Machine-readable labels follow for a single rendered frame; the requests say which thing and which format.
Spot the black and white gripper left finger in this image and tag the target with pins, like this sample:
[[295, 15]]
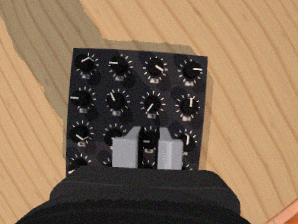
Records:
[[127, 152]]

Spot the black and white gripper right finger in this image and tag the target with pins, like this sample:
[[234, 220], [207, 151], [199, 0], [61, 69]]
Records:
[[169, 152]]

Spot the black knob box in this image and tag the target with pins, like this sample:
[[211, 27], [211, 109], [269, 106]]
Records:
[[134, 86]]

